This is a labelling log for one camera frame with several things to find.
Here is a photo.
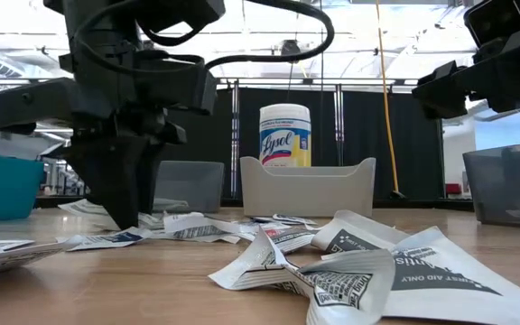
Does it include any light grey plastic bin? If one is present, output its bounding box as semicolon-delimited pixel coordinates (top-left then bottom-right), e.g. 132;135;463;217
240;156;377;218

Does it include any black tilted panel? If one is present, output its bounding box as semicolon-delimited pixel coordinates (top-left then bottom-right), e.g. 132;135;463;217
38;143;68;162

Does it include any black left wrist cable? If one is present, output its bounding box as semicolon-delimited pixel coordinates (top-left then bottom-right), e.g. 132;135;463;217
72;0;336;76

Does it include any black ceiling cable reel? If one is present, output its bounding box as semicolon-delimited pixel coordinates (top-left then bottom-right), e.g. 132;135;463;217
279;39;303;58

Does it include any black curtain partition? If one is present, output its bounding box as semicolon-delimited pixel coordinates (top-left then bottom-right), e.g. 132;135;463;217
164;86;446;209

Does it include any teal plastic bin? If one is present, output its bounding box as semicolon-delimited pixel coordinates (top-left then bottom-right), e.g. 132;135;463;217
0;152;45;224

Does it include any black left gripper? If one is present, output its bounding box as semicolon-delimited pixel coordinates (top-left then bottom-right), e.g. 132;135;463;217
0;49;218;231

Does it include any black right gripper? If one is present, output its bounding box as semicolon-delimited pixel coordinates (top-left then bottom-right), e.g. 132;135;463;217
412;20;520;121

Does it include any smoky translucent plastic bin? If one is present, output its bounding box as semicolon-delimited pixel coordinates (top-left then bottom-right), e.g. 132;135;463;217
461;139;520;229
153;160;226;214

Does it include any antiseptic packet dark label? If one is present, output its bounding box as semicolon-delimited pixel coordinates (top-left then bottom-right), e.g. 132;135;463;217
379;225;520;325

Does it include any crumpled drug facts packet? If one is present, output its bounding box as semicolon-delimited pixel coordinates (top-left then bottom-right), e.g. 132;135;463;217
307;250;396;325

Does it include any thin black hanging cable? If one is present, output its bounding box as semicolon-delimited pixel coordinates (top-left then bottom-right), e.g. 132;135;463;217
319;0;325;89

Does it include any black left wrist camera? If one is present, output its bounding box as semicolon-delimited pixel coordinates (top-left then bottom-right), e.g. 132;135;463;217
135;0;227;33

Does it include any Lysol wipes canister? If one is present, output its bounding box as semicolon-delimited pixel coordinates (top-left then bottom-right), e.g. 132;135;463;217
258;103;312;169

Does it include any yellow hanging cable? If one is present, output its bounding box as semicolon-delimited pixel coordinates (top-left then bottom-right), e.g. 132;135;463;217
375;0;405;200

